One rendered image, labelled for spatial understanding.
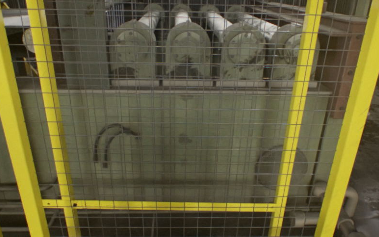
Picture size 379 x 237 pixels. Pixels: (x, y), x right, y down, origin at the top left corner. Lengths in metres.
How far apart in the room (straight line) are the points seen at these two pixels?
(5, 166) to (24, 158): 1.23
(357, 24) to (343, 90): 0.38
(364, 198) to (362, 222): 0.31
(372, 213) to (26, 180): 2.27
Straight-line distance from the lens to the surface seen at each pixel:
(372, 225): 2.54
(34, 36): 1.44
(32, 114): 2.11
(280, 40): 1.95
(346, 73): 1.98
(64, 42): 1.88
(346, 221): 2.08
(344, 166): 1.20
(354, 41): 1.95
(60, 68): 1.94
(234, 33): 1.88
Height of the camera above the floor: 1.48
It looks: 24 degrees down
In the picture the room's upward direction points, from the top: 1 degrees clockwise
